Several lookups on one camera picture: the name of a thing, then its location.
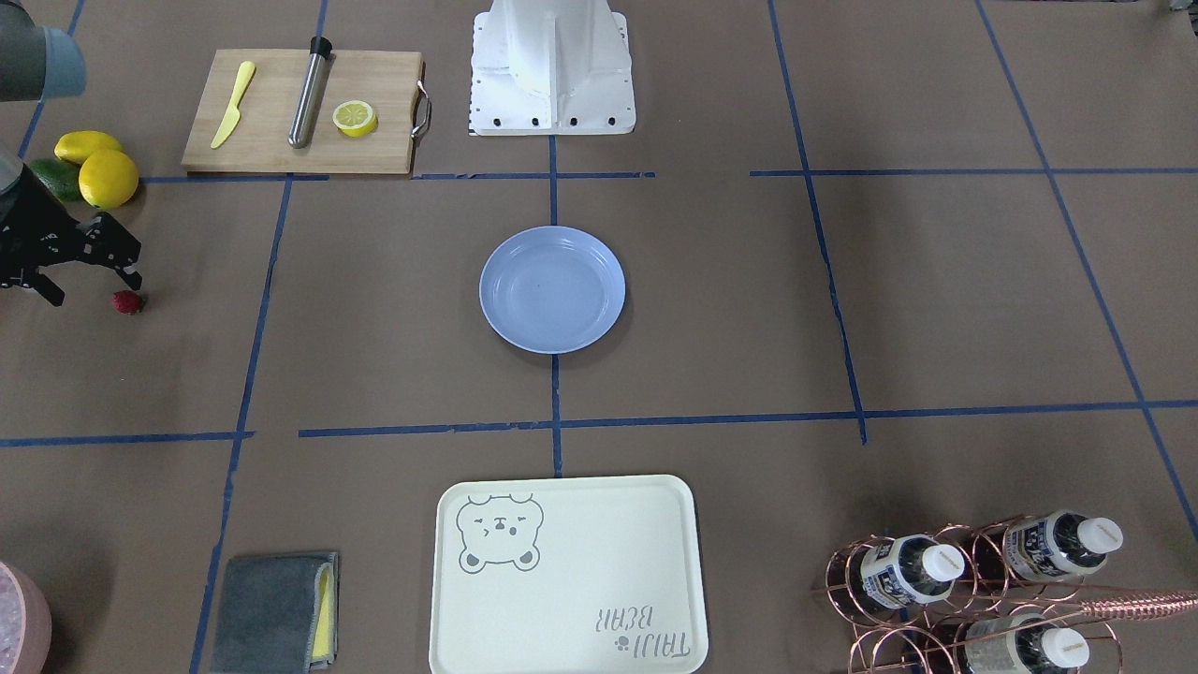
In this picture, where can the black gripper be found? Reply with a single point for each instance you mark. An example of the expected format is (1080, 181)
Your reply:
(36, 227)

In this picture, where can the red strawberry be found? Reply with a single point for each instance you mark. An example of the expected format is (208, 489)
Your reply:
(128, 302)

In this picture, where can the blue plate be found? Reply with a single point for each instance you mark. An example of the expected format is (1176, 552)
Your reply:
(552, 290)

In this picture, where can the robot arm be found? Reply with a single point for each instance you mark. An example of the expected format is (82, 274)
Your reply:
(39, 62)

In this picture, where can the yellow lemon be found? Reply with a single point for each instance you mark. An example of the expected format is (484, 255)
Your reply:
(108, 179)
(75, 147)

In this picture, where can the green avocado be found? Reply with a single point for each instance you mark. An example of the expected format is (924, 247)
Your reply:
(60, 177)

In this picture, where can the yellow plastic knife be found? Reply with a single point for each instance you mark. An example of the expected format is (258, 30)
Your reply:
(233, 113)

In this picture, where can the metal cylinder tool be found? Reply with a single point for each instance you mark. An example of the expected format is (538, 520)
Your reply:
(302, 128)

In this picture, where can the lemon half slice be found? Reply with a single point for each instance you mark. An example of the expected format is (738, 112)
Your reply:
(355, 119)

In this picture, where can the pink bowl with ice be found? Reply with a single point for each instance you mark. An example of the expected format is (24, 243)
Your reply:
(26, 624)

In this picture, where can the grey cloth with sponge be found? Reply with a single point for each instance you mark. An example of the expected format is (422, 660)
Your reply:
(278, 613)

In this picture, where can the cream bear tray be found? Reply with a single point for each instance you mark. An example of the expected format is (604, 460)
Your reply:
(596, 574)

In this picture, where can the dark drink bottle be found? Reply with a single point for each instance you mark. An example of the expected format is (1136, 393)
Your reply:
(1062, 545)
(906, 572)
(1022, 643)

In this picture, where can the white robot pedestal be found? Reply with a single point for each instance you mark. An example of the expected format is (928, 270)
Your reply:
(551, 67)

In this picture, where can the copper wire bottle rack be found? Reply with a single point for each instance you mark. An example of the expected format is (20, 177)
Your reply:
(928, 639)

